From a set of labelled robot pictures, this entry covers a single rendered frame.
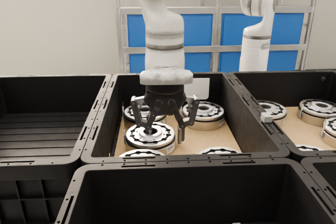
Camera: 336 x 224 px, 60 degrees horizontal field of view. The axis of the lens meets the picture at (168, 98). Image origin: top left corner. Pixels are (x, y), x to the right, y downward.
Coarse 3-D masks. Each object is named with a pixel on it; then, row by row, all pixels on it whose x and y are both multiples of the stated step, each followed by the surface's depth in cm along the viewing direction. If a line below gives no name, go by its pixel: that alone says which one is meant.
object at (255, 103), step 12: (228, 72) 77; (240, 72) 77; (252, 72) 77; (264, 72) 77; (276, 72) 77; (288, 72) 77; (300, 72) 77; (312, 72) 77; (324, 72) 78; (240, 84) 69; (252, 96) 61; (276, 132) 47; (288, 144) 44; (300, 156) 41; (312, 156) 41
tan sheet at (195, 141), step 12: (168, 120) 73; (120, 132) 67; (192, 132) 67; (204, 132) 67; (216, 132) 67; (228, 132) 67; (120, 144) 62; (180, 144) 62; (192, 144) 62; (204, 144) 62; (216, 144) 62; (228, 144) 62
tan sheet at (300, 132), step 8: (288, 112) 77; (296, 112) 77; (288, 120) 73; (296, 120) 73; (288, 128) 69; (296, 128) 69; (304, 128) 69; (312, 128) 69; (320, 128) 69; (288, 136) 66; (296, 136) 66; (304, 136) 66; (312, 136) 66; (304, 144) 62; (312, 144) 62; (320, 144) 62
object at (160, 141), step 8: (136, 128) 62; (168, 128) 62; (128, 136) 59; (136, 136) 59; (160, 136) 59; (168, 136) 59; (136, 144) 57; (144, 144) 56; (152, 144) 56; (160, 144) 57
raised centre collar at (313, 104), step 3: (312, 102) 74; (315, 102) 74; (318, 102) 74; (321, 102) 74; (324, 102) 74; (312, 105) 73; (315, 105) 72; (324, 105) 74; (327, 105) 73; (330, 105) 72; (315, 108) 72; (318, 108) 71; (321, 108) 71; (324, 108) 71; (327, 108) 71; (330, 108) 71
